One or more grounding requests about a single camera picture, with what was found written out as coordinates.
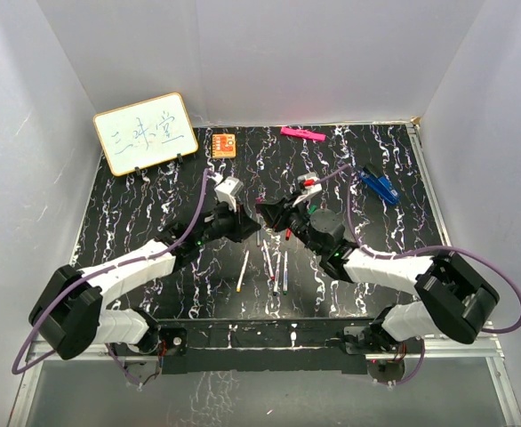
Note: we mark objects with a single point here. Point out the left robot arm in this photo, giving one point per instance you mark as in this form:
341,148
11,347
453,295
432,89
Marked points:
72,313

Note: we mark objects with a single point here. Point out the white pen yellow end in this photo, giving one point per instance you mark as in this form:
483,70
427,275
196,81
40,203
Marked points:
242,272

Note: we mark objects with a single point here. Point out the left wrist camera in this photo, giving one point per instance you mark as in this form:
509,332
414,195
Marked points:
228,190

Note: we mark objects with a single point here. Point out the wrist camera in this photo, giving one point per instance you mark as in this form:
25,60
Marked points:
228,190
309,184

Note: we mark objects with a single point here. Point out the white pen green end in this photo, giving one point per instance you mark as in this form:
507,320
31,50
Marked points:
277,274

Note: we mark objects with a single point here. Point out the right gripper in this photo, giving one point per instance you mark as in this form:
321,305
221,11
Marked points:
275,214

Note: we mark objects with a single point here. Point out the white pen purple end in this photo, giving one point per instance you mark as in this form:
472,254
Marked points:
258,232

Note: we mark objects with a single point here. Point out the white pen red end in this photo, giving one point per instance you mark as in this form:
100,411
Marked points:
268,259

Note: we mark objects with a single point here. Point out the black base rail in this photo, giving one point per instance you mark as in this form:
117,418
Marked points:
277,345

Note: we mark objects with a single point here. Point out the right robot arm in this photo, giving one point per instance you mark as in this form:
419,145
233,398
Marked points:
452,298

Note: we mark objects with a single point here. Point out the pink plastic piece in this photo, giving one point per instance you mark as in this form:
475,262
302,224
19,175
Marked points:
302,133

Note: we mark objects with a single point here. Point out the blue stapler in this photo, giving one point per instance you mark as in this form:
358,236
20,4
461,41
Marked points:
379,183

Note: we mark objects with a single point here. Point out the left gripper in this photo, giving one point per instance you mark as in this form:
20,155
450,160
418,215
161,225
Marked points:
242,226

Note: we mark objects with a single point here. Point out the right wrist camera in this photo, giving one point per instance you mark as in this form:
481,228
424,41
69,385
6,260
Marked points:
309,184

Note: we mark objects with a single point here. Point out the small whiteboard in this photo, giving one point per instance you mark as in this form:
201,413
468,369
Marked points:
145,133

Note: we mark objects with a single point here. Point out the white pen blue end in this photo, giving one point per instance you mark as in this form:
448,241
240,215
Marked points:
285,274

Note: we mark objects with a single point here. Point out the orange notepad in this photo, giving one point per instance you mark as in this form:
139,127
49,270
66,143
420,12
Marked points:
223,145

